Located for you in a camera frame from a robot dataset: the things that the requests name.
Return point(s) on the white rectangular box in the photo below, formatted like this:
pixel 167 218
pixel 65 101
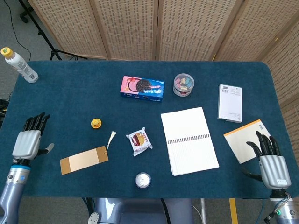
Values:
pixel 229 102

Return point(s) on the snack packet red white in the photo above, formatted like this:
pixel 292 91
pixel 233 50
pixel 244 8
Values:
pixel 139 141

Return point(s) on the silver can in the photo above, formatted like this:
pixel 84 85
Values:
pixel 143 180

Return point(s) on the yellow-edged notepad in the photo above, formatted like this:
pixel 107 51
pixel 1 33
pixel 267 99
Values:
pixel 245 142

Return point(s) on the small yellow duck toy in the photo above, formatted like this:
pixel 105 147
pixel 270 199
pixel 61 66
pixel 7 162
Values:
pixel 96 122

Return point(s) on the white plastic bottle yellow cap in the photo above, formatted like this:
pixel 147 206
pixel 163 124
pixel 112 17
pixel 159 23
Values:
pixel 21 66

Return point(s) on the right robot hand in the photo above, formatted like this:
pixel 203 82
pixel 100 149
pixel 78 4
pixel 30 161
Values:
pixel 274 169

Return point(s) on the yellow round toy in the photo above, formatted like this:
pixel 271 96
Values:
pixel 97 127

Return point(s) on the open spiral notebook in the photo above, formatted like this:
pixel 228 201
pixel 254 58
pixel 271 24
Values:
pixel 189 140

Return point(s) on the blue table cloth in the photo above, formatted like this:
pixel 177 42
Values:
pixel 116 105

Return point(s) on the wicker folding screen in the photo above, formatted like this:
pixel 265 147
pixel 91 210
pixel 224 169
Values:
pixel 163 28

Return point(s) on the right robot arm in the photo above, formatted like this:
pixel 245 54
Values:
pixel 282 207

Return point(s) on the black tripod stand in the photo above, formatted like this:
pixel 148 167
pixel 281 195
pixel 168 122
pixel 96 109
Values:
pixel 44 37

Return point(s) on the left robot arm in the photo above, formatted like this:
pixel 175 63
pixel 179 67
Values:
pixel 12 191

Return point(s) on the brown bookmark with tassel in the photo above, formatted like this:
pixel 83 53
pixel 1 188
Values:
pixel 84 159

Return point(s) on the clear tub of clips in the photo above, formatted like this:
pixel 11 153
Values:
pixel 183 84

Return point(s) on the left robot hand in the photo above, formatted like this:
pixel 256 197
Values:
pixel 26 144

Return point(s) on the blue pink cookie box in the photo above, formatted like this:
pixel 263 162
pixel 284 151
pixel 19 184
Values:
pixel 142 88

